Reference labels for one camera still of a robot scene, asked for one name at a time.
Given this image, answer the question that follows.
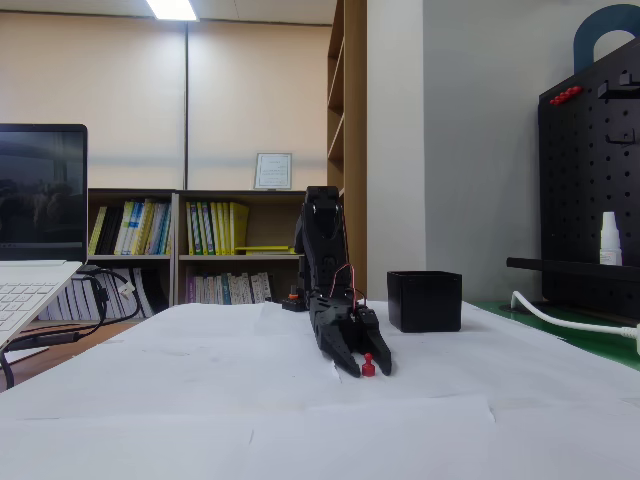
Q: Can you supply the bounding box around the black square box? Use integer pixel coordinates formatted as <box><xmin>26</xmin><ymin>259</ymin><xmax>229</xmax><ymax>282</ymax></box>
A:
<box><xmin>386</xmin><ymin>270</ymin><xmax>463</xmax><ymax>334</ymax></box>

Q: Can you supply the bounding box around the flat yellow book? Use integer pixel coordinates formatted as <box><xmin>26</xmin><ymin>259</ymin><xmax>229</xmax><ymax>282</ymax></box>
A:
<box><xmin>234</xmin><ymin>244</ymin><xmax>294</xmax><ymax>256</ymax></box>

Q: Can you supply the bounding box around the white paper table cover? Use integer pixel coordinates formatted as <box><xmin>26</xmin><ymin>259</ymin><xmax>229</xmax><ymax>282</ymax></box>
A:
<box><xmin>0</xmin><ymin>298</ymin><xmax>640</xmax><ymax>480</ymax></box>

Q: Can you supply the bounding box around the yellow binder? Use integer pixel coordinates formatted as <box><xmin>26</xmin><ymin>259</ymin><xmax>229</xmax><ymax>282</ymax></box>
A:
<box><xmin>228</xmin><ymin>201</ymin><xmax>250</xmax><ymax>255</ymax></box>

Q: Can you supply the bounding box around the low wooden bookshelf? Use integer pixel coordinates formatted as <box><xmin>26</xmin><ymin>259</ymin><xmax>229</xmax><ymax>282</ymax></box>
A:
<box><xmin>172</xmin><ymin>189</ymin><xmax>320</xmax><ymax>306</ymax></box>
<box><xmin>87</xmin><ymin>188</ymin><xmax>177</xmax><ymax>321</ymax></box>

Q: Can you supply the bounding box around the framed certificate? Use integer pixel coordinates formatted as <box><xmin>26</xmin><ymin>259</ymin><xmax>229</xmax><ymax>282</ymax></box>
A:
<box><xmin>253</xmin><ymin>152</ymin><xmax>293</xmax><ymax>191</ymax></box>

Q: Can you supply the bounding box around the black pegboard shelf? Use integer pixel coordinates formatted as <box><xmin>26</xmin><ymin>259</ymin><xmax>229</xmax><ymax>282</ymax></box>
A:
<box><xmin>505</xmin><ymin>256</ymin><xmax>640</xmax><ymax>282</ymax></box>

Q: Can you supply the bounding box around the tall wooden bookshelf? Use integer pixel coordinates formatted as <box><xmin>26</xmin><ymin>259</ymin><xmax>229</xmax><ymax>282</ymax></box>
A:
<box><xmin>326</xmin><ymin>0</ymin><xmax>369</xmax><ymax>304</ymax></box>

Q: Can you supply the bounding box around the green desk mat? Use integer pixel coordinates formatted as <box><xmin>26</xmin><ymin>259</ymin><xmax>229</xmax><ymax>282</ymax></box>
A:
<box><xmin>469</xmin><ymin>298</ymin><xmax>640</xmax><ymax>374</ymax></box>

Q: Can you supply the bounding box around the beige roller blind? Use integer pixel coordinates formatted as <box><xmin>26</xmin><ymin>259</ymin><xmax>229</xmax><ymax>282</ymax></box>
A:
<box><xmin>187</xmin><ymin>22</ymin><xmax>334</xmax><ymax>191</ymax></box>
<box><xmin>0</xmin><ymin>12</ymin><xmax>187</xmax><ymax>191</ymax></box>

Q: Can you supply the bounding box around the black pegboard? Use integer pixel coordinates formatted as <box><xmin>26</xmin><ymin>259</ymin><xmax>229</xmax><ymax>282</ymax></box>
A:
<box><xmin>537</xmin><ymin>37</ymin><xmax>640</xmax><ymax>321</ymax></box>

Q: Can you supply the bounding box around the white plastic bottle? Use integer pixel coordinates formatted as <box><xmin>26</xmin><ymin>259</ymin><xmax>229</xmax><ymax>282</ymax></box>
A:
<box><xmin>598</xmin><ymin>211</ymin><xmax>624</xmax><ymax>267</ymax></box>

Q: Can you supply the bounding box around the white laptop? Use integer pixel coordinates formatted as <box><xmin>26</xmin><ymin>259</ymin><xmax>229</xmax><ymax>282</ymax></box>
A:
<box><xmin>0</xmin><ymin>123</ymin><xmax>89</xmax><ymax>351</ymax></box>

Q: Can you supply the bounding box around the ceiling light panel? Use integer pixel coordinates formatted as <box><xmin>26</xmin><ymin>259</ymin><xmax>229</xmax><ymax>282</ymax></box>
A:
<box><xmin>144</xmin><ymin>0</ymin><xmax>200</xmax><ymax>22</ymax></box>

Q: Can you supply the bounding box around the long black pegboard hook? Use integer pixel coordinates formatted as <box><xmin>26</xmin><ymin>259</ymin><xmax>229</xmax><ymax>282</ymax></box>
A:
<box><xmin>596</xmin><ymin>82</ymin><xmax>640</xmax><ymax>101</ymax></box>

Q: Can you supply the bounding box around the dark blue arch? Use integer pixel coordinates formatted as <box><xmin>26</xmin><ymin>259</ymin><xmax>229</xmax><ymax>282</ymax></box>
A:
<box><xmin>573</xmin><ymin>3</ymin><xmax>640</xmax><ymax>75</ymax></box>

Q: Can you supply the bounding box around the red white servo wire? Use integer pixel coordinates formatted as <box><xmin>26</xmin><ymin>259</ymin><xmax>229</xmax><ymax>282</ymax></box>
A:
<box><xmin>331</xmin><ymin>263</ymin><xmax>366</xmax><ymax>314</ymax></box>

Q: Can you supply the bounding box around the white power cable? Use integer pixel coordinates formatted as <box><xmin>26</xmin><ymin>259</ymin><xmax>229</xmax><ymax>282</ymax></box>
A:
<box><xmin>509</xmin><ymin>290</ymin><xmax>640</xmax><ymax>337</ymax></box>

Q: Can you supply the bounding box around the black laptop cable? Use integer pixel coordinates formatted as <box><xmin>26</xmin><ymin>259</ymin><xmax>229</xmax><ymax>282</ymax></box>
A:
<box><xmin>0</xmin><ymin>267</ymin><xmax>144</xmax><ymax>391</ymax></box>

